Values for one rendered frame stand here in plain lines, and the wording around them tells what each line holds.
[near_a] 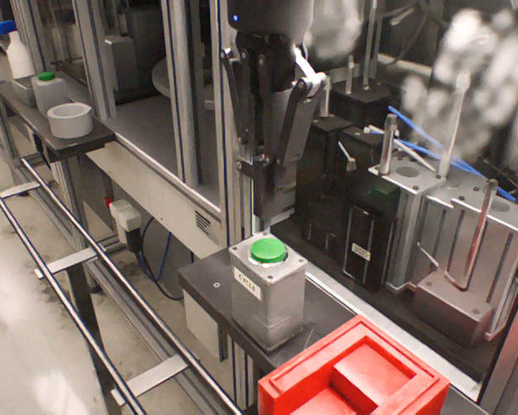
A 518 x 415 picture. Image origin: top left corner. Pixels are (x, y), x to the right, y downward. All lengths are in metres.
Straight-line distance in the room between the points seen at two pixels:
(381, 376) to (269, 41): 0.36
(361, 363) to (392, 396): 0.06
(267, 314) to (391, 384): 0.15
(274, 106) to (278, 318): 0.26
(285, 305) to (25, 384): 1.42
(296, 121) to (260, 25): 0.09
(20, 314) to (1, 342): 0.15
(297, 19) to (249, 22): 0.04
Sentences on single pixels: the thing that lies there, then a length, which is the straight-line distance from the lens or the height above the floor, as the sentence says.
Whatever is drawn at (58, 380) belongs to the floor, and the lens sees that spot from 1.88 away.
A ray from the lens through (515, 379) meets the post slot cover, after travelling 0.58.
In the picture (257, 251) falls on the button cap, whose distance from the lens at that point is 0.57.
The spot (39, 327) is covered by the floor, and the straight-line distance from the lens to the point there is 2.08.
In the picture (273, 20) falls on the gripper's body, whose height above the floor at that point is 1.30.
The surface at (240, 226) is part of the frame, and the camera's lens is 0.83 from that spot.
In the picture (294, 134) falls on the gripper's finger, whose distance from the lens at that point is 0.46.
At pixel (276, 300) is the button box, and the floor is 0.99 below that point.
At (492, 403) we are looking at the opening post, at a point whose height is 0.93.
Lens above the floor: 1.39
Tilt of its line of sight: 33 degrees down
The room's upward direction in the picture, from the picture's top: straight up
